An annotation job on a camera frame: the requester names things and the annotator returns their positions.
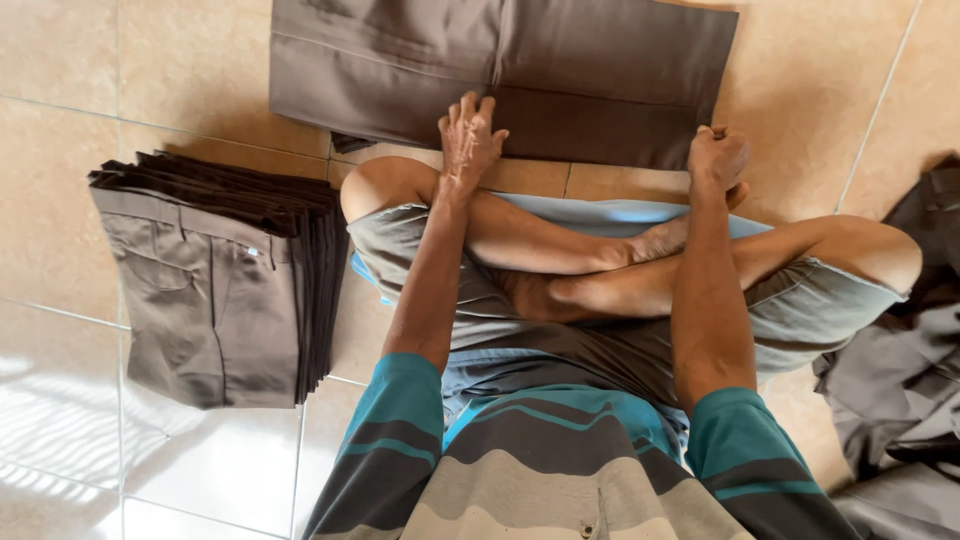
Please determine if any person's left hand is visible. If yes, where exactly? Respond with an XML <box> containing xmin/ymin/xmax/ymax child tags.
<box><xmin>438</xmin><ymin>91</ymin><xmax>510</xmax><ymax>188</ymax></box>

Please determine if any light blue seat cushion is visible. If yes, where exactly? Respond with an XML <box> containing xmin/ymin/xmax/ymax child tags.
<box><xmin>349</xmin><ymin>192</ymin><xmax>774</xmax><ymax>307</ymax></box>

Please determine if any heap of unfolded grey trousers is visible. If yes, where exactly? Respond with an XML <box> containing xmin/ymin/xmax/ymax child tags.
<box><xmin>813</xmin><ymin>156</ymin><xmax>960</xmax><ymax>540</ymax></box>

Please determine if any person's right hand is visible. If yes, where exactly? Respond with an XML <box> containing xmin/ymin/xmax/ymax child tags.
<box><xmin>687</xmin><ymin>124</ymin><xmax>753</xmax><ymax>198</ymax></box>

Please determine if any stack of folded brown trousers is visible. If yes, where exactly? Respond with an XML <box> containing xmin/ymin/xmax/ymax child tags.
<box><xmin>88</xmin><ymin>150</ymin><xmax>351</xmax><ymax>411</ymax></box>

